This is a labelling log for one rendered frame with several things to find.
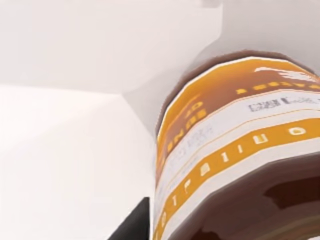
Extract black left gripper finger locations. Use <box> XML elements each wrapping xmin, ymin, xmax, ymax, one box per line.
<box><xmin>106</xmin><ymin>196</ymin><xmax>155</xmax><ymax>240</ymax></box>

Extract brown jar with orange label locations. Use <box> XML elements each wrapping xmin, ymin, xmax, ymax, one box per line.
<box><xmin>152</xmin><ymin>49</ymin><xmax>320</xmax><ymax>240</ymax></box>

